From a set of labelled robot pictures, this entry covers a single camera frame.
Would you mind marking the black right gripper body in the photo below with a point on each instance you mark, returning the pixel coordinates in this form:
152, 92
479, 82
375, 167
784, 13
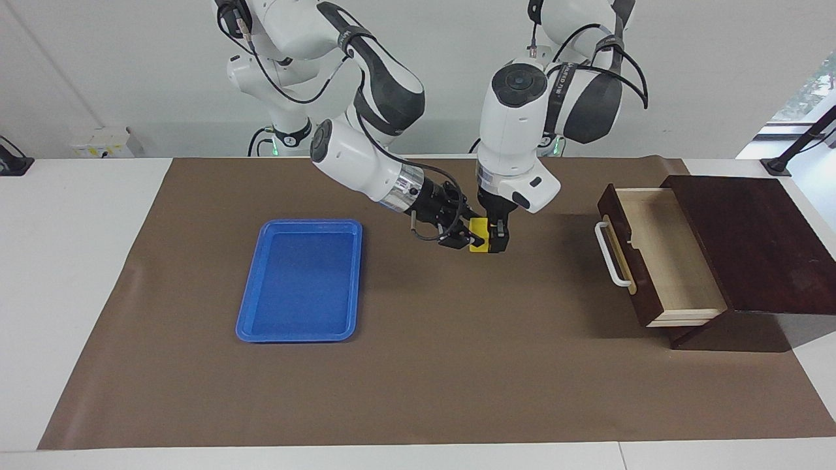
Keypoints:
439, 207

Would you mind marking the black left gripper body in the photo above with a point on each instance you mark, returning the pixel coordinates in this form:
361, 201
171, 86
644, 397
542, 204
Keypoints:
498, 205

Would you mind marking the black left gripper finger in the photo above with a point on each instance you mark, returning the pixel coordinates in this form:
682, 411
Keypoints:
499, 238

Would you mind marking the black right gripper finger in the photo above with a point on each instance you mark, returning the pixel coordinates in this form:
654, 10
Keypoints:
460, 240
470, 215

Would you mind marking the yellow block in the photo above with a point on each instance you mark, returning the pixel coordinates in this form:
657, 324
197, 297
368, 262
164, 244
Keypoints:
479, 230

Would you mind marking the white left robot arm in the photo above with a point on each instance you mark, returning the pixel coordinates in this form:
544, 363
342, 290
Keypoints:
516, 124

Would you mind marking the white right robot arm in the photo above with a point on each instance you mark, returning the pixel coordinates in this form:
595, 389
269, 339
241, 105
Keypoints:
353, 163

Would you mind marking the brown table mat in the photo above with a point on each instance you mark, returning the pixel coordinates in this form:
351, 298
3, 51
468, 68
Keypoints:
457, 365

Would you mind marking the blue plastic tray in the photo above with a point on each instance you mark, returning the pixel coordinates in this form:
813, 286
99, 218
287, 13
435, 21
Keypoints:
300, 287

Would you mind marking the dark wooden cabinet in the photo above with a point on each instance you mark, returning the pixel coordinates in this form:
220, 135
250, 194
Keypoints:
771, 248

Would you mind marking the glass window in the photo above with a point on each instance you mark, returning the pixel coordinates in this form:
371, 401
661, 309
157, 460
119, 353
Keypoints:
816, 88

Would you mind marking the black table clamp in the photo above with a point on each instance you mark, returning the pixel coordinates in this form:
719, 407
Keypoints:
13, 164

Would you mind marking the black desk mount stand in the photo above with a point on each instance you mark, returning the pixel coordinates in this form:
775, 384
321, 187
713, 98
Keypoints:
777, 166

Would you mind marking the white wall socket box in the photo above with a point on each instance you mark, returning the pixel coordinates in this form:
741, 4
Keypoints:
104, 145

